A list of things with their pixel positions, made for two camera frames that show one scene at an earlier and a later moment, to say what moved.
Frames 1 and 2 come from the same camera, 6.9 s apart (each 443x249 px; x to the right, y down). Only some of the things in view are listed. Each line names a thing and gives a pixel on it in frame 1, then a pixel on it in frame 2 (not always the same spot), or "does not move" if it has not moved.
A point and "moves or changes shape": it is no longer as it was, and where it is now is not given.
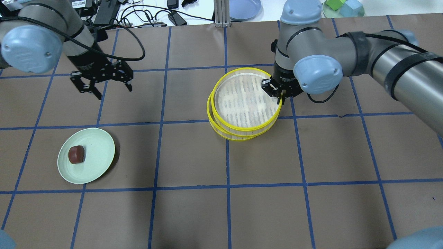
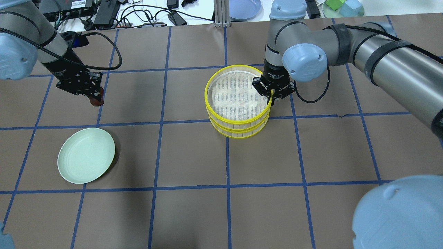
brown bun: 76,154 -> 96,102
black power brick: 175,18 does not move
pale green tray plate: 329,12 does not move
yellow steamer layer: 240,105 moves or changes shape
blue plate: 245,10 does not move
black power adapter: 106,11 does not move
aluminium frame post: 222,15 does not move
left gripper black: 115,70 -> 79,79
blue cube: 352,8 does not move
